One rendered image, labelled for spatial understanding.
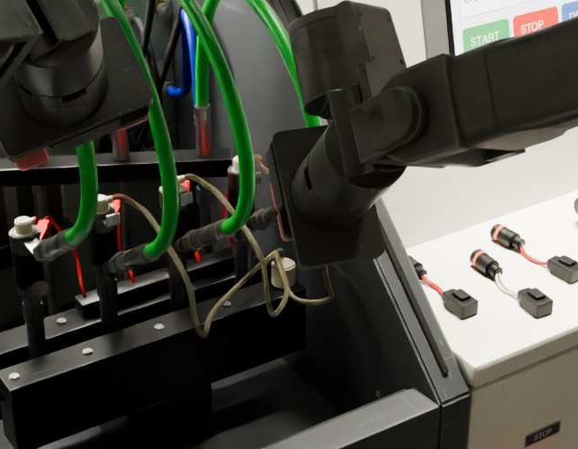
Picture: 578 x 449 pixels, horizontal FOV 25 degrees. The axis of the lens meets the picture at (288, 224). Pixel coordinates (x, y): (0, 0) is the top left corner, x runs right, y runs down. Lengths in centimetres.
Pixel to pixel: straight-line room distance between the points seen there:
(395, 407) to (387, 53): 52
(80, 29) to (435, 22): 75
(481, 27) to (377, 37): 65
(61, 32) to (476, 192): 86
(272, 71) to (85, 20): 65
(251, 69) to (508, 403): 45
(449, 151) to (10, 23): 26
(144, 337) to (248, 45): 34
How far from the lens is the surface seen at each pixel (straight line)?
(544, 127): 75
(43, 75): 76
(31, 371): 130
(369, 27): 85
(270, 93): 140
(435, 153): 77
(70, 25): 75
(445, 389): 130
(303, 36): 86
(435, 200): 149
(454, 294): 137
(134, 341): 133
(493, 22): 150
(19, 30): 72
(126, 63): 86
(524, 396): 137
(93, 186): 105
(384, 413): 128
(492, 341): 133
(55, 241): 114
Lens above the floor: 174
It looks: 30 degrees down
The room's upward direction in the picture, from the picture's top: straight up
